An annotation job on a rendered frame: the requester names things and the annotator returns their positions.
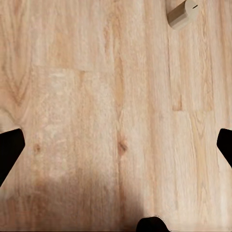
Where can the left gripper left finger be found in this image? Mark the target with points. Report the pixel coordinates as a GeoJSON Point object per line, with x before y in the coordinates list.
{"type": "Point", "coordinates": [12, 144]}

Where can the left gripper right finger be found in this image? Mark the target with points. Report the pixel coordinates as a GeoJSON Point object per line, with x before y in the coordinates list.
{"type": "Point", "coordinates": [224, 143]}

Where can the pillar candle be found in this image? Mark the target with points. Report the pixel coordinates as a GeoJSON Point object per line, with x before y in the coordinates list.
{"type": "Point", "coordinates": [184, 14]}

